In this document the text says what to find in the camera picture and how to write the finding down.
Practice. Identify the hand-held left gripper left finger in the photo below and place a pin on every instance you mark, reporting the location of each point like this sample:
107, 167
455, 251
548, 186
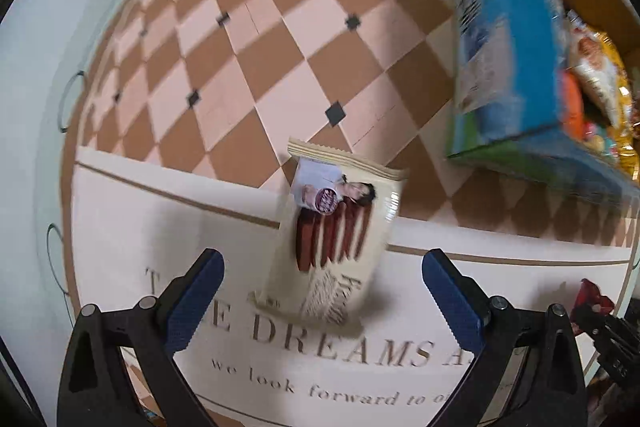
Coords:
197, 297

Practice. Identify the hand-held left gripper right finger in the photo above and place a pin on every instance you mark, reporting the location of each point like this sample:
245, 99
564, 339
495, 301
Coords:
450, 297

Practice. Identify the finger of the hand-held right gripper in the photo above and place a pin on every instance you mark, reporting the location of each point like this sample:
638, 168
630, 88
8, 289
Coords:
610, 329

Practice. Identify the red snack packet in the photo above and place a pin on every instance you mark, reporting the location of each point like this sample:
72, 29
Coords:
592, 299

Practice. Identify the cream wafer packet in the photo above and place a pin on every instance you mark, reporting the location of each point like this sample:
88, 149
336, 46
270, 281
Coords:
330, 227

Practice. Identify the orange red snack bag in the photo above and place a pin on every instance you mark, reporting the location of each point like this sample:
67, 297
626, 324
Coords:
572, 107

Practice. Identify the blue cardboard box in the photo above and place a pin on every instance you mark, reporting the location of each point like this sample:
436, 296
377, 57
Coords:
510, 57

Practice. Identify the yellow snack bag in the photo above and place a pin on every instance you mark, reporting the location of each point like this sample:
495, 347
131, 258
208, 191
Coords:
600, 57

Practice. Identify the checkered printed table mat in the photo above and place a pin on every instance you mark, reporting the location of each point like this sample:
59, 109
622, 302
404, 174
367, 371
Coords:
240, 72

